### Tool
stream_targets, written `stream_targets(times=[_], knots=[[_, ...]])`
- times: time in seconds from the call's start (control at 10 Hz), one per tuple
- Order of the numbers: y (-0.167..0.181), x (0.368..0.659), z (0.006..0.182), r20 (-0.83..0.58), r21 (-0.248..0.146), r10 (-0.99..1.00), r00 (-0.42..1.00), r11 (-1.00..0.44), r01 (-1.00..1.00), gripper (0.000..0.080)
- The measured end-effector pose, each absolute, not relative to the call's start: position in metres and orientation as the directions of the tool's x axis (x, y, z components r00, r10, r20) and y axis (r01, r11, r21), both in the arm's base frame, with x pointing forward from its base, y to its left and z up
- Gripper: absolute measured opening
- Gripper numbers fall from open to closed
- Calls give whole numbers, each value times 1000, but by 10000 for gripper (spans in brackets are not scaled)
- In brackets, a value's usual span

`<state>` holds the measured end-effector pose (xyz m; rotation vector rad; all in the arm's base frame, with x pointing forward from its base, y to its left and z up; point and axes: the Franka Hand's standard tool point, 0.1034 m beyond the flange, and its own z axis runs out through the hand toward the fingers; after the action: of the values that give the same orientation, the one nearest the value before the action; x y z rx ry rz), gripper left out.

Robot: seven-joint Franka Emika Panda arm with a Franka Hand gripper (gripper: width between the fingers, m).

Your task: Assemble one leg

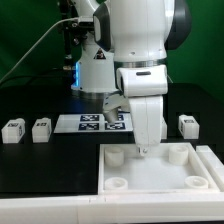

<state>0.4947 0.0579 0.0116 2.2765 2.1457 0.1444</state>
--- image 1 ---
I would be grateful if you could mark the white L-shaped obstacle fence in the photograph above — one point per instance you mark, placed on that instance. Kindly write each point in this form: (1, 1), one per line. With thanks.
(58, 184)

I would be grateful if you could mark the white square tabletop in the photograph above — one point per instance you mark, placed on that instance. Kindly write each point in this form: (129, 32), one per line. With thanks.
(166, 168)

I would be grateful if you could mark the white base tag sheet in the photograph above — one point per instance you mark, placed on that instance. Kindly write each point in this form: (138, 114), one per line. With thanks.
(86, 123)

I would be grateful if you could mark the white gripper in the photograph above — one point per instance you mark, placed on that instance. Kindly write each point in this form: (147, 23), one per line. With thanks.
(144, 89)

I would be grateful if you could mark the grey camera on stand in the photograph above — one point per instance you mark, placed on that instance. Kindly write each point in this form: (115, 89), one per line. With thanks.
(83, 22)

